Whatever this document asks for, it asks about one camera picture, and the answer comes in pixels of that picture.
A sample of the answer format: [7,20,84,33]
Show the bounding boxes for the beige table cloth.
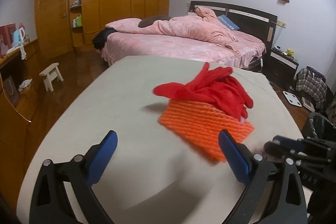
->
[16,55,306,224]

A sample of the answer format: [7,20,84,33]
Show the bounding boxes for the white bathroom scale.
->
[282,91,302,107]

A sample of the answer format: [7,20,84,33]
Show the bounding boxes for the orange knitted mat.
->
[158,100,255,164]

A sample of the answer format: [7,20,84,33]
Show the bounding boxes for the black white nightstand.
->
[262,48,299,90]

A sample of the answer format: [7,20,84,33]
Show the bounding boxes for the dark wooden headboard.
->
[189,1,277,52]

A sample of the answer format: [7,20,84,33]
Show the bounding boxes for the small white stool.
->
[39,63,64,92]

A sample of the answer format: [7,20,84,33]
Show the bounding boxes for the black lined trash bin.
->
[301,112,335,141]

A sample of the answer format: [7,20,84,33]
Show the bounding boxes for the red fleece cloth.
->
[153,63,253,120]

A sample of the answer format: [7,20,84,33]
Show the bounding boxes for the plaid bag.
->
[295,66,328,109]

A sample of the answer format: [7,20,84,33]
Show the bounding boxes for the blue pillow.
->
[218,14,240,31]

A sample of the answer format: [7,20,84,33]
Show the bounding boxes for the blue electric kettle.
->
[13,27,26,47]

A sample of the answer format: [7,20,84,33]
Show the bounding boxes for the pink duvet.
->
[105,7,239,50]

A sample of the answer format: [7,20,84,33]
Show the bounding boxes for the red white scale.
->
[301,97,315,112]

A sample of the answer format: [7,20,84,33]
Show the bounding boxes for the black clothes on bed end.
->
[92,28,117,50]

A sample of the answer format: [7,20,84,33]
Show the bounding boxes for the bed with pink sheet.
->
[101,31,266,68]

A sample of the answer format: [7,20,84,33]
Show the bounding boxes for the red picture frame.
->
[0,23,17,58]

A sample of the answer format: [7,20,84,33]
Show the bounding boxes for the yellow plush toy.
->
[286,49,294,57]

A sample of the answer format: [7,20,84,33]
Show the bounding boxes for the wooden desk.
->
[1,39,43,189]

